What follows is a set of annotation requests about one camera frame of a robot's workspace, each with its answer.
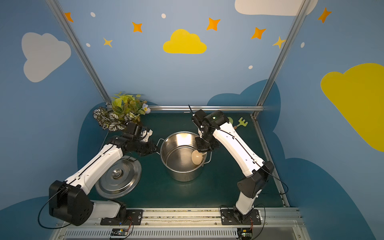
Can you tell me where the beige plastic ladle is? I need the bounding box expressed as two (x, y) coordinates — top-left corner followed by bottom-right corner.
(191, 150), (207, 165)

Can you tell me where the stainless steel stock pot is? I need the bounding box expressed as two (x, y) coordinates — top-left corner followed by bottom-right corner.
(157, 132), (212, 182)

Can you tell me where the stainless steel pot lid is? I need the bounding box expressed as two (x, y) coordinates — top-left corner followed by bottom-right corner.
(95, 156), (142, 199)

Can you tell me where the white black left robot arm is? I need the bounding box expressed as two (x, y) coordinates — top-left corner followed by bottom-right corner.
(46, 123), (157, 226)

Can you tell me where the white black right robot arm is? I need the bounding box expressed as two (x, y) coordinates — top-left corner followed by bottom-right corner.
(192, 110), (275, 222)

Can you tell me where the artificial potted plant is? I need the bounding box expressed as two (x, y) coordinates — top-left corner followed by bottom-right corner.
(93, 93), (151, 132)

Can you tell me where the aluminium rear crossbar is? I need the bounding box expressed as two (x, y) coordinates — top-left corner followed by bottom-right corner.
(149, 105), (264, 112)

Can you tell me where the left green circuit board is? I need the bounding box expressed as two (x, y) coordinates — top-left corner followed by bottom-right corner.
(111, 229), (129, 237)

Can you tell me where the green circuit board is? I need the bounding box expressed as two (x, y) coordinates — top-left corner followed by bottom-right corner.
(237, 228), (253, 240)
(111, 229), (129, 237)

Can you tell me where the right green circuit board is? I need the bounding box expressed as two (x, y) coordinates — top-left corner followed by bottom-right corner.
(237, 228), (253, 240)

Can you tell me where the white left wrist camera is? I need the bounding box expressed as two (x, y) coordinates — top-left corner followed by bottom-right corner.
(140, 127), (153, 143)

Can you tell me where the green hand rake wooden handle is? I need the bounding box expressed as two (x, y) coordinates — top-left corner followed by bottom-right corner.
(234, 117), (248, 130)

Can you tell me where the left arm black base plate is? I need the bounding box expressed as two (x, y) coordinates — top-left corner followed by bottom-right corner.
(100, 209), (144, 226)

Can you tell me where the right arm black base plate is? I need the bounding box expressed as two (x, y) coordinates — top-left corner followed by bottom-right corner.
(219, 208), (262, 226)

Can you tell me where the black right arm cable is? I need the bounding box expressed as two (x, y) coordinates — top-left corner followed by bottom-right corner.
(263, 170), (289, 196)

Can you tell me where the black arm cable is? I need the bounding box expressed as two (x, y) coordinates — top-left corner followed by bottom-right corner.
(37, 187), (71, 231)
(263, 170), (289, 196)

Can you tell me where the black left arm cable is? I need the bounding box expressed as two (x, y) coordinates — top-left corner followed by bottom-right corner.
(37, 187), (71, 231)

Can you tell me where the aluminium frame post left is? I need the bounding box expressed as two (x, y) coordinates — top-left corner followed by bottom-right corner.
(46, 0), (112, 105)

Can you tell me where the aluminium frame post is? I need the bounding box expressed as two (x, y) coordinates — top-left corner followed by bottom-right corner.
(46, 0), (112, 105)
(252, 0), (318, 120)

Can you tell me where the aluminium frame post right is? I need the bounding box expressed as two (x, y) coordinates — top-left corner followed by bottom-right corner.
(252, 0), (318, 120)

